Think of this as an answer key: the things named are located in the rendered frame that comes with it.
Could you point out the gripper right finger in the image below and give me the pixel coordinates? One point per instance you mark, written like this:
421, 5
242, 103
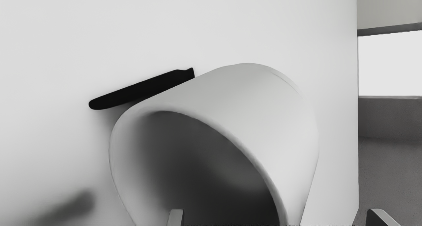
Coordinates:
380, 218

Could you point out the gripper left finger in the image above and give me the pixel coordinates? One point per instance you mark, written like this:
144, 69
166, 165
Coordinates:
175, 218

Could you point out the white mug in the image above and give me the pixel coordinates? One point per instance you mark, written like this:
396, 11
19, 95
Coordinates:
237, 114

